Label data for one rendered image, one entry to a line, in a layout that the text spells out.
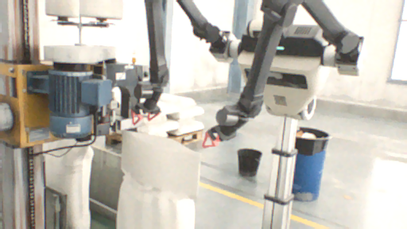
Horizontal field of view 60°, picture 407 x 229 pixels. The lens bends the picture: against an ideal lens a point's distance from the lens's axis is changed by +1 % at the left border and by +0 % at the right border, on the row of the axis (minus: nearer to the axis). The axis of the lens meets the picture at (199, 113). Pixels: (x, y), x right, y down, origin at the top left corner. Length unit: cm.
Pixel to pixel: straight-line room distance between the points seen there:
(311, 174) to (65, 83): 272
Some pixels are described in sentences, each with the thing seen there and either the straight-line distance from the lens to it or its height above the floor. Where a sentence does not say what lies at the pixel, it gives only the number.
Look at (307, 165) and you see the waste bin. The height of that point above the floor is 37.
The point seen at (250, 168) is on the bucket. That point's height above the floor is 10.
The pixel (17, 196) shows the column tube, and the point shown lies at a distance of 163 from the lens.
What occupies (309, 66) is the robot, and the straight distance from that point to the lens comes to 153.
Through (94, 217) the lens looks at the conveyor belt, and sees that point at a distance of 231.
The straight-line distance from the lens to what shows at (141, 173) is 159.
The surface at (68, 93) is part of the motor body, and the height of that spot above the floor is 125.
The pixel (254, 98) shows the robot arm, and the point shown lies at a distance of 122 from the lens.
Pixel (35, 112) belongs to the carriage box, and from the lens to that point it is 150.
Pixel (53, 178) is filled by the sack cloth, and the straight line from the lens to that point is 206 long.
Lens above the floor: 147
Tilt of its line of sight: 12 degrees down
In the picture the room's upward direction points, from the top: 4 degrees clockwise
